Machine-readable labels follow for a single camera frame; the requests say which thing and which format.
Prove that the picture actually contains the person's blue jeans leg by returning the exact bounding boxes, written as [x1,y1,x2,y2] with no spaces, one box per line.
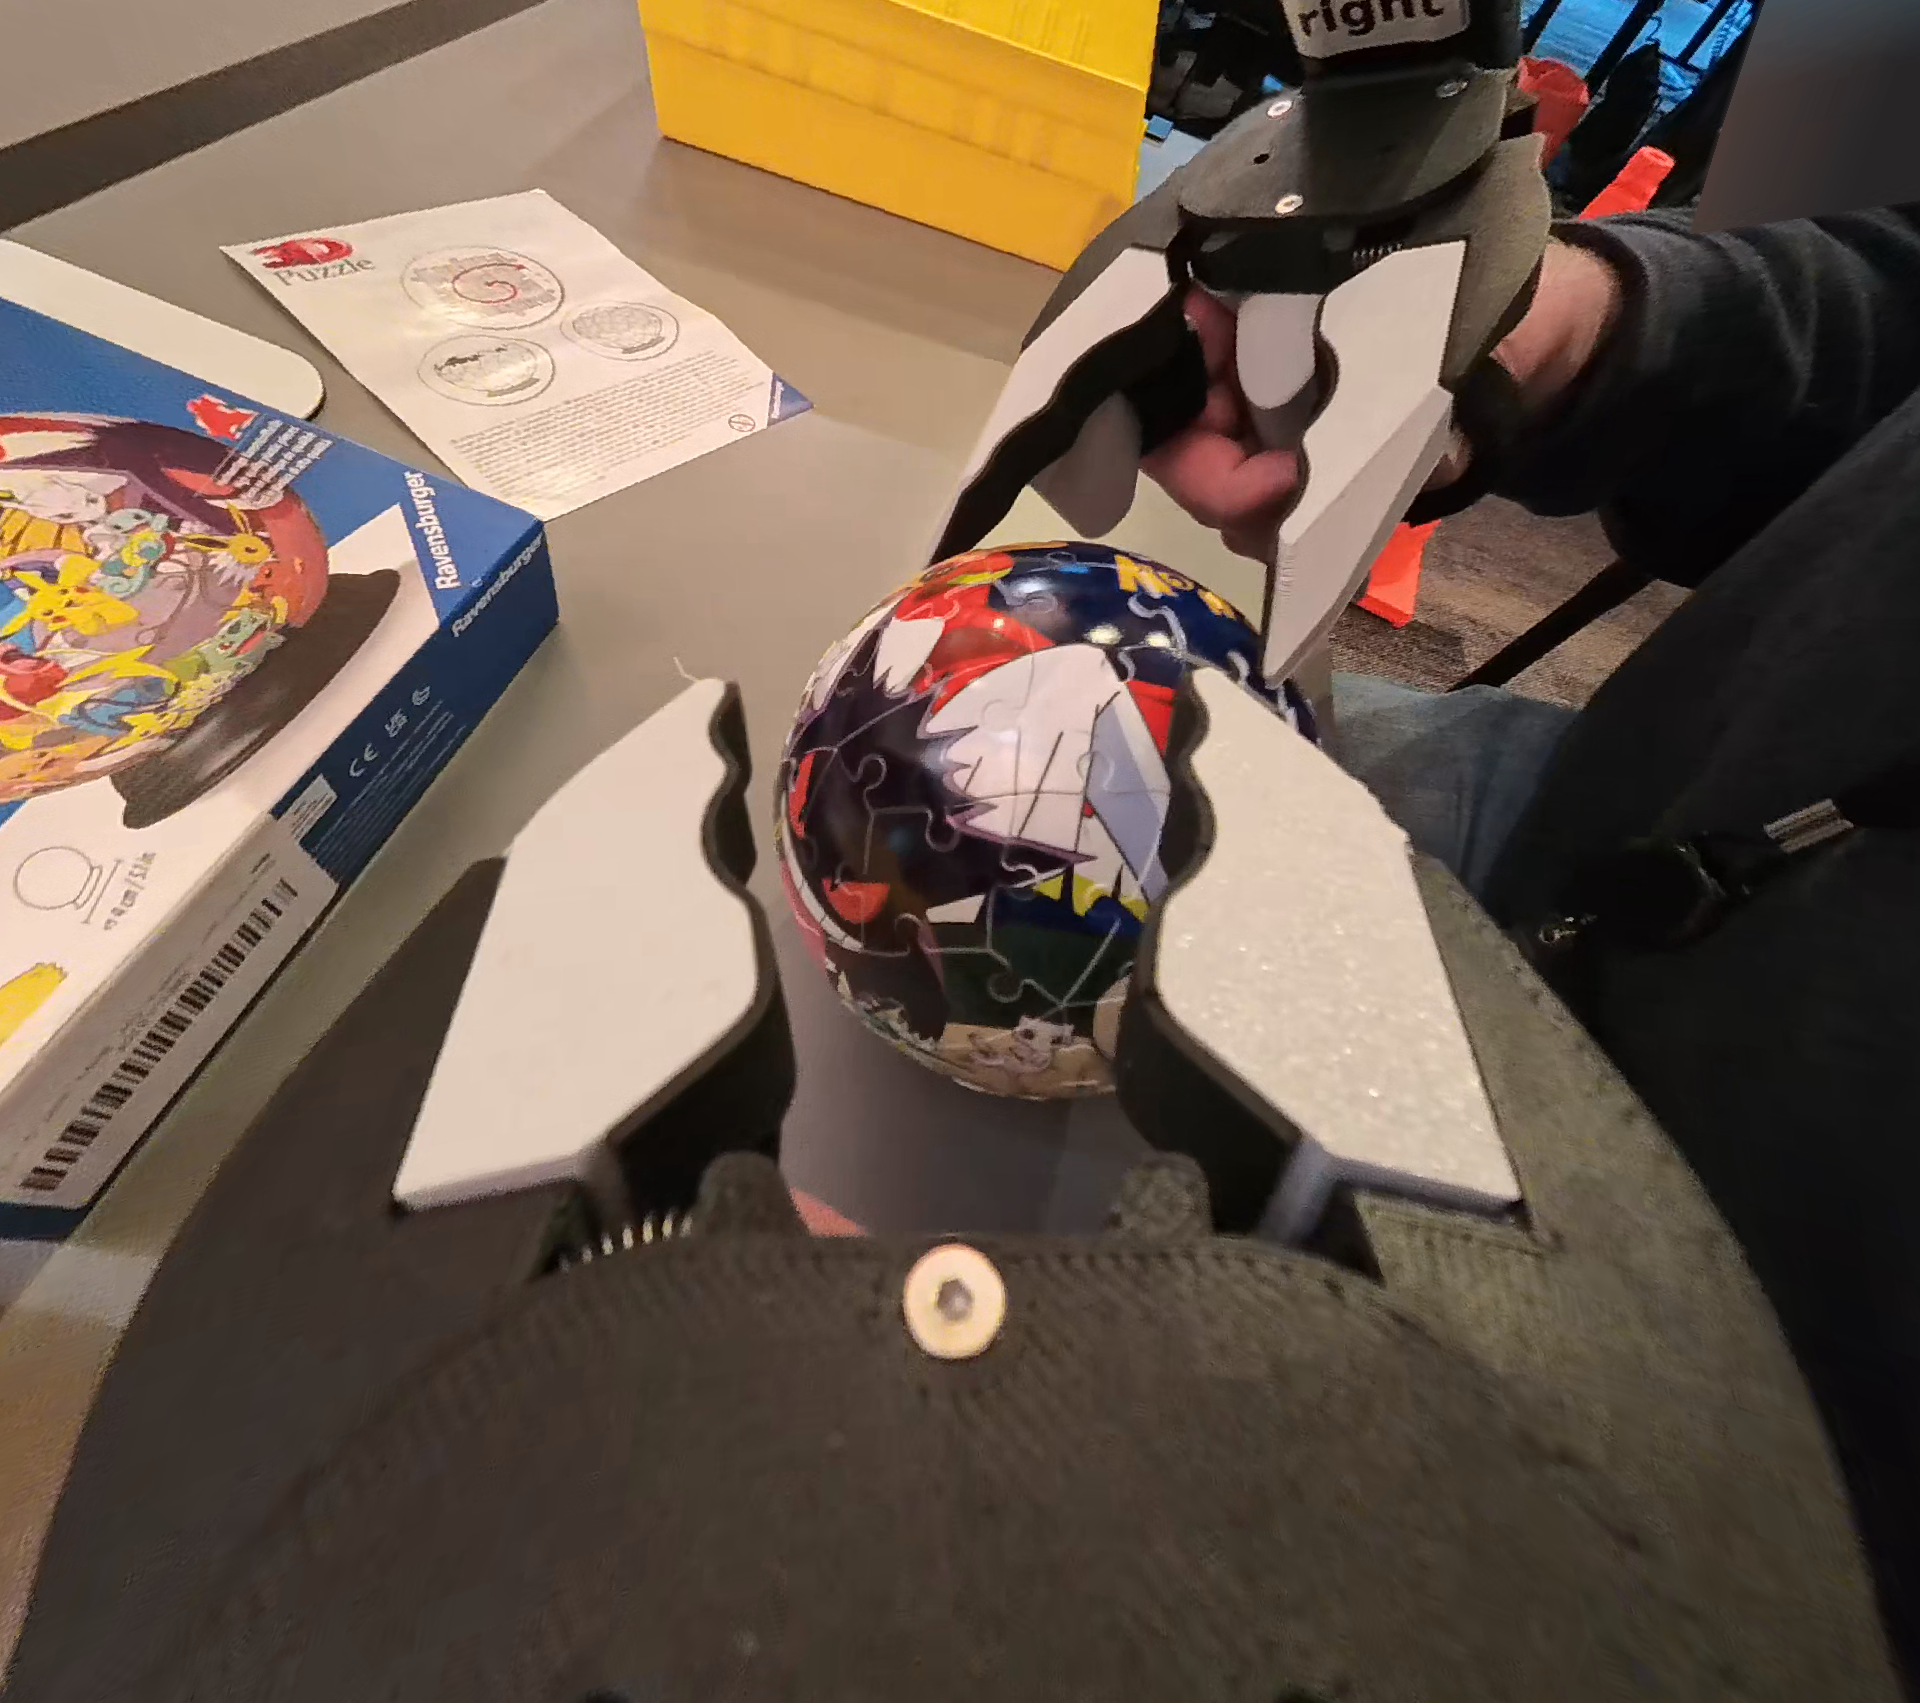
[1326,672,1584,902]

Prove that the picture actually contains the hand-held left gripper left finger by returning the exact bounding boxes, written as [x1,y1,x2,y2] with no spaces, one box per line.
[391,678,798,1228]

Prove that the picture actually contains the colourful puzzle ball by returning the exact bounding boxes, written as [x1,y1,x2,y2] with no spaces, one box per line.
[777,544,1322,1098]

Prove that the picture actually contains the orange traffic cone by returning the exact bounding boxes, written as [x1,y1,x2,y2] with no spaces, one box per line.
[1582,148,1679,224]
[1356,518,1430,628]

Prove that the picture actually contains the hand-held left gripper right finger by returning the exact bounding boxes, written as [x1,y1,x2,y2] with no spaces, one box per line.
[1118,668,1528,1240]

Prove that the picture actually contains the yellow plastic bin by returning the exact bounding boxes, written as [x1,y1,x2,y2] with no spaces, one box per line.
[612,0,1164,272]

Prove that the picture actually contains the blue puzzle box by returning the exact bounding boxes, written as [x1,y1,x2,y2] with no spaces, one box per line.
[0,300,561,1240]

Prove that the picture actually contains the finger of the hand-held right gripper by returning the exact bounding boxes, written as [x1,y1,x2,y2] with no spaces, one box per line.
[1260,238,1472,688]
[930,240,1207,578]

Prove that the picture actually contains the person's right hand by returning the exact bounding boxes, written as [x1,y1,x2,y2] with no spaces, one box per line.
[1140,234,1633,566]

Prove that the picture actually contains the person's right forearm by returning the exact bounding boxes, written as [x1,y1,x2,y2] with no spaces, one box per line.
[1477,208,1920,590]

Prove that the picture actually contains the person's dark jacket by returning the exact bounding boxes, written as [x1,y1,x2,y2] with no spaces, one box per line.
[1500,384,1920,1526]

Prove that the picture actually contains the black bag strap buckle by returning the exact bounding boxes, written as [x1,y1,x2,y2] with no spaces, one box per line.
[1514,800,1862,956]

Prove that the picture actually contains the white instruction leaflet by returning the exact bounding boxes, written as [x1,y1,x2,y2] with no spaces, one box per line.
[222,188,816,524]

